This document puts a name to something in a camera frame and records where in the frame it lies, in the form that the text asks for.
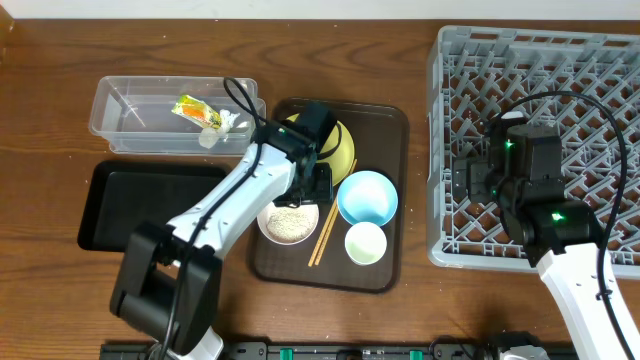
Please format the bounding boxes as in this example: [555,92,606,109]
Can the clear plastic bin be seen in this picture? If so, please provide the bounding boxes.
[89,76,255,156]

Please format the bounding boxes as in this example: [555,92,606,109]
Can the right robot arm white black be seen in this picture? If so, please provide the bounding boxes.
[452,119,639,359]

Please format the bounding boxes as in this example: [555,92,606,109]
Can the brown serving tray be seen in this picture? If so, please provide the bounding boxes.
[248,100,409,293]

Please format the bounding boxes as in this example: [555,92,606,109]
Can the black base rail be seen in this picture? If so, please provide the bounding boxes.
[98,329,581,360]

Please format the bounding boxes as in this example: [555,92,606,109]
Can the small white green cup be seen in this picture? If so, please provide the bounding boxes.
[345,222,387,266]

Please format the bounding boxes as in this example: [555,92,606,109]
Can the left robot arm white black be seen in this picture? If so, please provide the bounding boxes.
[110,120,337,359]

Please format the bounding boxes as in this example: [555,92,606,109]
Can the blue bowl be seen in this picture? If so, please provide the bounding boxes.
[337,170,399,227]

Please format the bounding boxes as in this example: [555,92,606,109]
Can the white bowl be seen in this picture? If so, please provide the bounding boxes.
[257,203,319,245]

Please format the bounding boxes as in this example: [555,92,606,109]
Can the green snack wrapper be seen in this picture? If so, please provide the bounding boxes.
[172,94,217,128]

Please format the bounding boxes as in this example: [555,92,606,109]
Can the grey dishwasher rack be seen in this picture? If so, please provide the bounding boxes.
[427,25,639,279]

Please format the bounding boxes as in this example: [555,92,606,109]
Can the rice grains pile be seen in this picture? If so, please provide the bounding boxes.
[266,206,316,244]

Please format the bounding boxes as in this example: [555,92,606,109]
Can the white tissue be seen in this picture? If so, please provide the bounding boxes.
[198,109,240,149]

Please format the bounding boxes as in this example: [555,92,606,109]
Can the yellow plate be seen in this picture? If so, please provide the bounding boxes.
[276,114,355,187]

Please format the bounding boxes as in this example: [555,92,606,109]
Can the black tray bin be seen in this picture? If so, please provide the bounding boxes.
[77,160,227,252]

